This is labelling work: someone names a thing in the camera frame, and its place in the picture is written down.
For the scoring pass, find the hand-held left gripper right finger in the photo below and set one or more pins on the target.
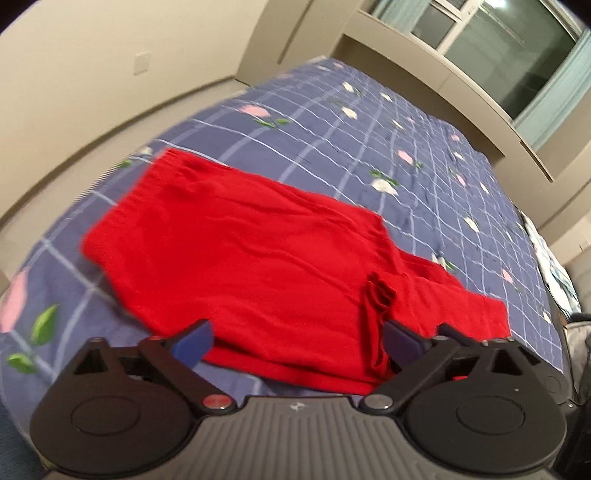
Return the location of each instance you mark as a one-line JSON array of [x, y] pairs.
[[404, 344]]

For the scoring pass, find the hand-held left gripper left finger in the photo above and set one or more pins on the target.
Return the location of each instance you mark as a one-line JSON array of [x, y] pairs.
[[194, 341]]

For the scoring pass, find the red pants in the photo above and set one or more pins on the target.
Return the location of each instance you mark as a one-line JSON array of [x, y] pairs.
[[277, 277]]

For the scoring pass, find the light blue crumpled cloth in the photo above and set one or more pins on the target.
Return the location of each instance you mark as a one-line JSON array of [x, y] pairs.
[[556, 272]]

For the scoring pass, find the blue floral checked quilt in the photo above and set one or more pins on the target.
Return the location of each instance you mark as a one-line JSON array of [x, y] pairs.
[[392, 152]]

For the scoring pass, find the beige window seat cabinet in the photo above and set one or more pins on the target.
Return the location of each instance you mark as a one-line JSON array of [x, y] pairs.
[[452, 78]]

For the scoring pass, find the light blue curtain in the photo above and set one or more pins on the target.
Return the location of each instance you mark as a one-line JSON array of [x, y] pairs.
[[397, 9], [556, 101]]

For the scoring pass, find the tall beige wardrobe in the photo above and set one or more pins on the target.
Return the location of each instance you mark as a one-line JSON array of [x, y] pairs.
[[295, 41]]

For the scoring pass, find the white wall socket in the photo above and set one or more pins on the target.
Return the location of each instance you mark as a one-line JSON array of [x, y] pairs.
[[141, 62]]

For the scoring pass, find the window with white frame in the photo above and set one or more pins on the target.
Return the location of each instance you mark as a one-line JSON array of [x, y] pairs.
[[494, 46]]

